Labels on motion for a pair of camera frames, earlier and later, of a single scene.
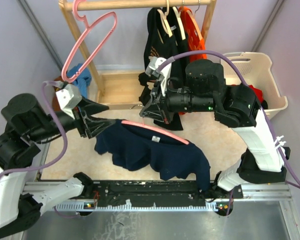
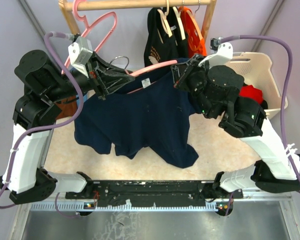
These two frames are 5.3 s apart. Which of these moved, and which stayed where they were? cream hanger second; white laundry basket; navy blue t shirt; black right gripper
Moved: navy blue t shirt; black right gripper
Stayed: cream hanger second; white laundry basket
